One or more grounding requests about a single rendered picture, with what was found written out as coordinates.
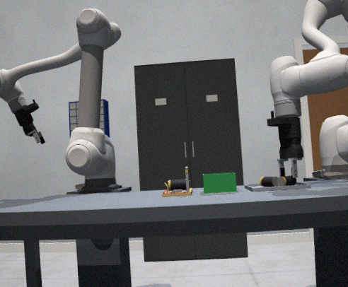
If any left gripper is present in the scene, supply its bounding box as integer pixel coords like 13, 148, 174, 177
267, 100, 303, 178

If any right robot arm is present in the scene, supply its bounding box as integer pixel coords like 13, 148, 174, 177
0, 8, 122, 192

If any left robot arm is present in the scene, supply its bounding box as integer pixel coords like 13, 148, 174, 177
270, 0, 348, 179

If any tan battery holder board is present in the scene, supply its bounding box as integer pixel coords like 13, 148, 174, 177
162, 167, 192, 197

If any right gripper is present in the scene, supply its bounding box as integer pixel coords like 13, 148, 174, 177
8, 97, 45, 144

